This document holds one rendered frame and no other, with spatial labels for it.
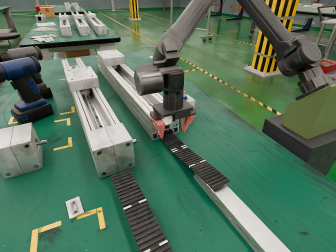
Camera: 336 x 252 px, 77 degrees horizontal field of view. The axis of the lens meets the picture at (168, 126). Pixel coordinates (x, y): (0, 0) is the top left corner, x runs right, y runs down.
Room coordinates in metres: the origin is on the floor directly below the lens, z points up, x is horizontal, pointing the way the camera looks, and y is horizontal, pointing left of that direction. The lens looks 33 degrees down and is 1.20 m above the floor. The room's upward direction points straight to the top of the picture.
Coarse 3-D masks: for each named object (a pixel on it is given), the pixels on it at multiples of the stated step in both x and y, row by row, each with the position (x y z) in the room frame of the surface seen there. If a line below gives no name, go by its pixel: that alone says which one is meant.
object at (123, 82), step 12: (108, 72) 1.03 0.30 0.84; (120, 72) 1.08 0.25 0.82; (132, 72) 0.96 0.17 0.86; (120, 84) 0.83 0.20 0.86; (132, 84) 0.91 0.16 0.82; (120, 96) 0.85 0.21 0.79; (132, 96) 0.70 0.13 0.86; (144, 96) 0.78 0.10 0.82; (156, 96) 0.70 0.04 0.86; (132, 108) 0.71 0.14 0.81; (144, 108) 0.61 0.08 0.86; (144, 120) 0.60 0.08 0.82; (168, 120) 0.60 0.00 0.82; (156, 132) 0.56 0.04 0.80
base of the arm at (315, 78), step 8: (304, 72) 0.67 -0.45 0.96; (312, 72) 0.66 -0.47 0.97; (320, 72) 0.66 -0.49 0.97; (304, 80) 0.66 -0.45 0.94; (312, 80) 0.64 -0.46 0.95; (320, 80) 0.63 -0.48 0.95; (328, 80) 0.63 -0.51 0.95; (304, 88) 0.65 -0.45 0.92; (312, 88) 0.63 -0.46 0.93; (320, 88) 0.61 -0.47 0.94; (304, 96) 0.64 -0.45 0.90
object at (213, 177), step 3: (219, 171) 0.37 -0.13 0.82; (213, 174) 0.36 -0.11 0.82; (216, 174) 0.36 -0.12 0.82; (219, 174) 0.36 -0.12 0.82; (222, 174) 0.35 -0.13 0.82; (204, 177) 0.35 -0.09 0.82; (207, 177) 0.35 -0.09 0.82; (210, 177) 0.35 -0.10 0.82; (213, 177) 0.35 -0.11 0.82; (216, 177) 0.35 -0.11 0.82; (219, 177) 0.35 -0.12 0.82; (204, 180) 0.34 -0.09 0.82; (207, 180) 0.34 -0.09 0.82; (210, 180) 0.34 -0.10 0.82
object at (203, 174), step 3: (210, 168) 0.38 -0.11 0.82; (213, 168) 0.38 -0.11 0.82; (204, 171) 0.37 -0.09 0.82; (207, 171) 0.37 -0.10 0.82; (210, 171) 0.37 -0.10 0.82; (213, 171) 0.37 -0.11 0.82; (216, 171) 0.37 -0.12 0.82; (198, 174) 0.36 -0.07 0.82; (201, 174) 0.36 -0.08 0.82; (204, 174) 0.36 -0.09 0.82; (207, 174) 0.36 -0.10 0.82; (210, 174) 0.36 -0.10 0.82; (201, 177) 0.35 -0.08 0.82
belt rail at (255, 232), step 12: (216, 192) 0.31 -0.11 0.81; (228, 192) 0.31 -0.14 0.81; (216, 204) 0.30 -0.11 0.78; (228, 204) 0.28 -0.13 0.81; (240, 204) 0.28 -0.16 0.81; (228, 216) 0.27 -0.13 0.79; (240, 216) 0.25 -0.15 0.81; (252, 216) 0.25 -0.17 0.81; (240, 228) 0.24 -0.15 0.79; (252, 228) 0.23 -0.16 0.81; (264, 228) 0.23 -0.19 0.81; (252, 240) 0.21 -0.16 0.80; (264, 240) 0.21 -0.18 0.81; (276, 240) 0.21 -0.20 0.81
